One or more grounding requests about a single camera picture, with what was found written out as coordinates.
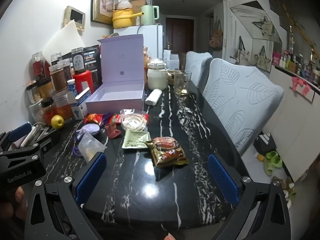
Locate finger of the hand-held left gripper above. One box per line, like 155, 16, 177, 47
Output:
4, 123, 32, 143
15, 137, 54, 157

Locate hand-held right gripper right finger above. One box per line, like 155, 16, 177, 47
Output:
208, 154, 292, 240

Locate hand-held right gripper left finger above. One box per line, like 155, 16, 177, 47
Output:
24, 152, 108, 240

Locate silver packets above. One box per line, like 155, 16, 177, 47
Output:
20, 123, 50, 148

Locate clear plastic bag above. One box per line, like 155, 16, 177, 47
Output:
117, 0, 133, 11
78, 131, 108, 163

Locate lilac oval pouch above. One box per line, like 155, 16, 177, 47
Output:
79, 123, 101, 137

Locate dark red candy packet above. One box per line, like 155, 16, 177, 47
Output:
104, 124, 122, 140

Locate pale green packet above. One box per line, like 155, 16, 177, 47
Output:
122, 129, 151, 150

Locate brown gold snack packet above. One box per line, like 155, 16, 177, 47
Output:
145, 137, 189, 168

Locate lilac gift box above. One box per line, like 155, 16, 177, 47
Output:
86, 34, 146, 113

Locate person's left hand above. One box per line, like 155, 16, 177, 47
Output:
0, 186, 28, 224

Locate yellow apple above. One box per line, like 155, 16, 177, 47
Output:
51, 115, 65, 130

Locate green slippers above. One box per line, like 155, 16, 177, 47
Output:
263, 151, 283, 176

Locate white and blue boxes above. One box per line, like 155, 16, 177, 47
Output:
66, 79, 91, 120

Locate black bag with white stripes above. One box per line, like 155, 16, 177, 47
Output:
253, 132, 277, 156

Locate purple red candy packet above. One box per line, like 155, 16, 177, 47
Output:
101, 113, 113, 126

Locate plush slippers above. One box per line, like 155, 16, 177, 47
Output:
272, 176, 297, 207

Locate group of clear food jars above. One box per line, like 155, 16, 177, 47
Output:
26, 47, 86, 127

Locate red canister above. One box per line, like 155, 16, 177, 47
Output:
73, 70, 95, 93

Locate chair with leaf-pattern cover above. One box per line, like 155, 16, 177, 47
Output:
202, 58, 285, 157
184, 51, 213, 90

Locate black snack bag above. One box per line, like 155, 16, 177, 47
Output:
83, 45, 102, 86

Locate white tissue packet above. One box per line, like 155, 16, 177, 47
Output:
145, 88, 164, 106

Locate white foam board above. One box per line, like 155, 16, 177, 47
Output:
43, 20, 87, 57

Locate clear glass cup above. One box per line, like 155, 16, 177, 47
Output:
173, 70, 192, 96

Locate pink cloth bow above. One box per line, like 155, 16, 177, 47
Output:
291, 77, 311, 96

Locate beige tote bag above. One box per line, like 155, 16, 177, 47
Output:
259, 17, 276, 37
256, 46, 272, 72
236, 36, 251, 66

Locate white cartons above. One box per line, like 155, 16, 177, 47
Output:
163, 49, 181, 71

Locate orange patterned snack bag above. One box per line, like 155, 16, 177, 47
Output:
143, 46, 151, 68

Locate row of cosmetic bottles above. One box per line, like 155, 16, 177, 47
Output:
272, 50, 320, 86

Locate brown patterned tote bag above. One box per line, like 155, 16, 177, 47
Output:
209, 19, 223, 51

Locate yellow pot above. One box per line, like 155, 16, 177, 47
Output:
111, 8, 142, 29

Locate white fridge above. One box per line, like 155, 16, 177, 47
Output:
113, 24, 163, 61

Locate brown door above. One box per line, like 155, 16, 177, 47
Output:
165, 17, 194, 53

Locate framed picture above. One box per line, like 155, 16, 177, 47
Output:
91, 0, 116, 26

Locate crumpled clear plastic bag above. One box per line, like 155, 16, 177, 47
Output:
117, 0, 133, 11

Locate pale green kettle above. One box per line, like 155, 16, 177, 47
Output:
140, 5, 160, 26

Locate cardboard box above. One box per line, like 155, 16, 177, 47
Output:
128, 0, 148, 13

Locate wooden framed wall intercom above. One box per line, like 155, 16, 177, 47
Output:
62, 5, 86, 32

